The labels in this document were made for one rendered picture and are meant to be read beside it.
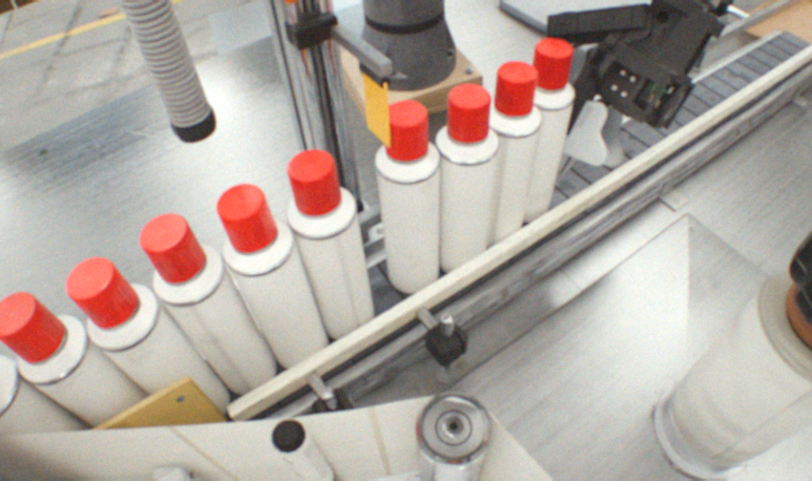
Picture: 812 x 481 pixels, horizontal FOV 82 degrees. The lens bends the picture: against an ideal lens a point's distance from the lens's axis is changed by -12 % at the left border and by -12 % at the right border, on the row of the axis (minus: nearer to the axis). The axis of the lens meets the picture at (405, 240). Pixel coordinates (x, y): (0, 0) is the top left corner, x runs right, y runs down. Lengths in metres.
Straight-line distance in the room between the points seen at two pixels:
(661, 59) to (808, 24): 0.84
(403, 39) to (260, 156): 0.26
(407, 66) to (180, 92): 0.43
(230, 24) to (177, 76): 0.76
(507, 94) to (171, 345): 0.31
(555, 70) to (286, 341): 0.32
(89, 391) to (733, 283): 0.59
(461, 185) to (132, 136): 0.61
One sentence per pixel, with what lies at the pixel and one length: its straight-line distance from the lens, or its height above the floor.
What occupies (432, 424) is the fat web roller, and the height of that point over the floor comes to 1.07.
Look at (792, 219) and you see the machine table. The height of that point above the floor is 0.83.
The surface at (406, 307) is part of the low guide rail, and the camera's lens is 0.47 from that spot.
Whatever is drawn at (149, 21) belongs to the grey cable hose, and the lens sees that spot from 0.37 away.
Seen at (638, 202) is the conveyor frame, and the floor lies 0.85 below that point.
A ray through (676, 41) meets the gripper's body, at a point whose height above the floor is 1.09.
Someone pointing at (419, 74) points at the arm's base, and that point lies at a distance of 0.76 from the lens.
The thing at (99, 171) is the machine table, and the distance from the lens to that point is 0.88.
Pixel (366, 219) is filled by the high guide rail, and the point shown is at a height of 0.96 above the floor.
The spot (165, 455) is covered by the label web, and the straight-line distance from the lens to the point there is 0.35.
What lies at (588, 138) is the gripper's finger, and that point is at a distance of 0.54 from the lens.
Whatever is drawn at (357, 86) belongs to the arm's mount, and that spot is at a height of 0.87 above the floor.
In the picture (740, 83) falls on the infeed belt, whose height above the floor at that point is 0.88.
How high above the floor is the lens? 1.32
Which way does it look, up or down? 51 degrees down
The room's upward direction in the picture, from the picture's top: 4 degrees counter-clockwise
